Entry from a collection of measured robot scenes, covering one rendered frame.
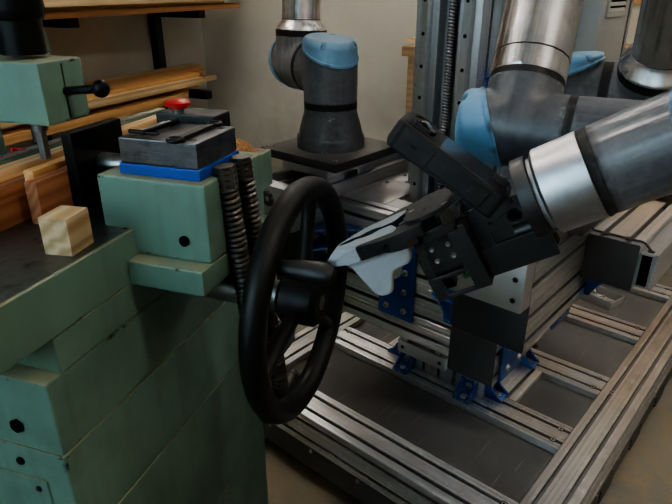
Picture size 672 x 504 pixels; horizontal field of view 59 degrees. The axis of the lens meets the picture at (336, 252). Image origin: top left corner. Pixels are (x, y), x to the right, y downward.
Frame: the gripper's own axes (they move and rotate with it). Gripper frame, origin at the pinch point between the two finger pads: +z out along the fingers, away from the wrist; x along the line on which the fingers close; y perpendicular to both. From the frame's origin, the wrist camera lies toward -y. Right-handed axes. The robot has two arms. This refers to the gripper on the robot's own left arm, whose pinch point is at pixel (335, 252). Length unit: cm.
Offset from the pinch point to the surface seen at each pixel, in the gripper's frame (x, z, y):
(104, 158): 5.6, 24.3, -20.2
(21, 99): 2.2, 27.0, -30.0
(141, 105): 227, 184, -62
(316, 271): -3.5, 1.0, 0.1
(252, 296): -7.0, 6.3, -0.9
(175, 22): 328, 199, -112
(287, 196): 2.0, 2.9, -6.9
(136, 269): -2.5, 21.6, -7.5
